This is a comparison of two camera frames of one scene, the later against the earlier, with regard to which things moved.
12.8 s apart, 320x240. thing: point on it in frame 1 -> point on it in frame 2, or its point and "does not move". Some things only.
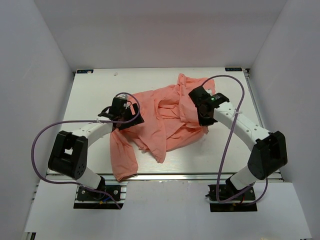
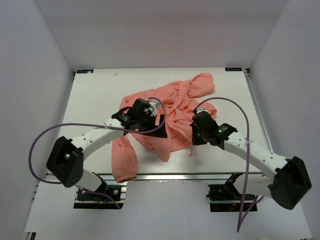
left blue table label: [85, 71] does not move
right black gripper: [205, 123] -> [196, 141]
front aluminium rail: [172, 176] does not move
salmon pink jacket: [171, 122] does not move
